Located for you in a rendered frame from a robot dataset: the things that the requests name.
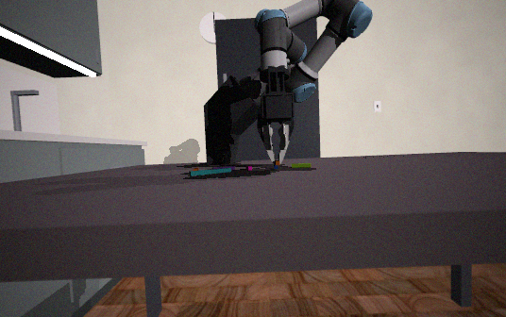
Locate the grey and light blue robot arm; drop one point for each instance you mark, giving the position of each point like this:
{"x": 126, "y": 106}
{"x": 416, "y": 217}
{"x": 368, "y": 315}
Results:
{"x": 280, "y": 46}

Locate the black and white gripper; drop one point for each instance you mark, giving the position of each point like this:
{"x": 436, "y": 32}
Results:
{"x": 276, "y": 106}

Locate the lime green rod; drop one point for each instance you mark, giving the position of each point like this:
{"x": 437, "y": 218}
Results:
{"x": 301, "y": 165}

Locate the turquoise rod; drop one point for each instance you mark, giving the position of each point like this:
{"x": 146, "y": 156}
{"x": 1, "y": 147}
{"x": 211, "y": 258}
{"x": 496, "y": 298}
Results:
{"x": 212, "y": 171}

